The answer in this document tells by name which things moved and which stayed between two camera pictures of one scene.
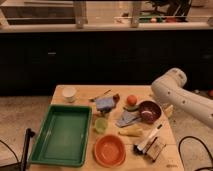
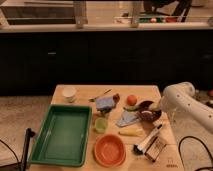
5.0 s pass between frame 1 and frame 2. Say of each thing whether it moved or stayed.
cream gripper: moved
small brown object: stayed
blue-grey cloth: stayed
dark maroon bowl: stayed
